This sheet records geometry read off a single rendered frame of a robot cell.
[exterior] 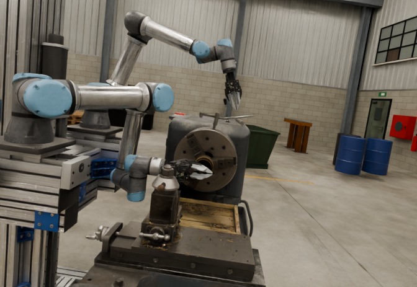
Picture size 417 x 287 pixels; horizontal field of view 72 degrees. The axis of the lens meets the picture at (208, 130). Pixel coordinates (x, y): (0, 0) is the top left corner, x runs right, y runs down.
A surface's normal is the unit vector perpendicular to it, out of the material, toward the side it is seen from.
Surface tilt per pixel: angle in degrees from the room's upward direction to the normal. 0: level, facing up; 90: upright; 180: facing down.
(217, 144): 90
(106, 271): 0
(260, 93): 90
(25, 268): 90
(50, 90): 91
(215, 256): 0
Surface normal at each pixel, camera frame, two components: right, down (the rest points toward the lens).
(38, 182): -0.07, 0.11
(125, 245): 0.12, -0.99
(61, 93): 0.61, 0.18
